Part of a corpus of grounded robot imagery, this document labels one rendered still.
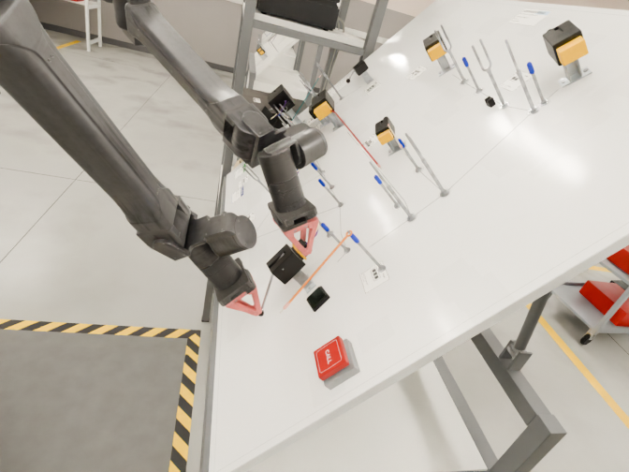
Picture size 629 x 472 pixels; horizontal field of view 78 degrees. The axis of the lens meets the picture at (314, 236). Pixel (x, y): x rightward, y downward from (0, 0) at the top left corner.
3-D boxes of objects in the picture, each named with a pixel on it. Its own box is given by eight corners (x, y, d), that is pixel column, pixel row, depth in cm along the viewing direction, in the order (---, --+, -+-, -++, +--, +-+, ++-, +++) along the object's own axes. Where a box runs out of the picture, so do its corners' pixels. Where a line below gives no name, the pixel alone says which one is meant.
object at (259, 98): (233, 122, 158) (236, 105, 155) (234, 99, 187) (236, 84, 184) (312, 137, 167) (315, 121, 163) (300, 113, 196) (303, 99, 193)
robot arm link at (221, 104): (112, 27, 80) (104, -29, 71) (139, 22, 83) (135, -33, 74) (241, 172, 70) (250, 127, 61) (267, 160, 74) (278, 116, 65)
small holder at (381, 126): (404, 128, 94) (389, 105, 90) (406, 149, 87) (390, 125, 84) (387, 138, 96) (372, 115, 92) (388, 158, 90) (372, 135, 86)
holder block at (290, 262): (279, 274, 78) (265, 263, 76) (299, 255, 78) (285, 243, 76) (285, 285, 74) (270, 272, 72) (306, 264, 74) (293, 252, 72)
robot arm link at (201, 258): (184, 227, 70) (169, 248, 65) (213, 215, 67) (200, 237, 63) (208, 254, 73) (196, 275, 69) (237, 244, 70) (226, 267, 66)
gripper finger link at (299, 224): (314, 238, 79) (302, 196, 74) (329, 252, 73) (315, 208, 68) (284, 251, 77) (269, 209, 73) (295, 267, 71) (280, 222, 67)
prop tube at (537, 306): (512, 362, 82) (565, 241, 65) (504, 352, 85) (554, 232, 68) (526, 361, 83) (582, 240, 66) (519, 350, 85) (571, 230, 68)
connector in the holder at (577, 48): (584, 49, 63) (580, 35, 61) (589, 53, 61) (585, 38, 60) (560, 62, 64) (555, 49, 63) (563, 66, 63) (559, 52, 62)
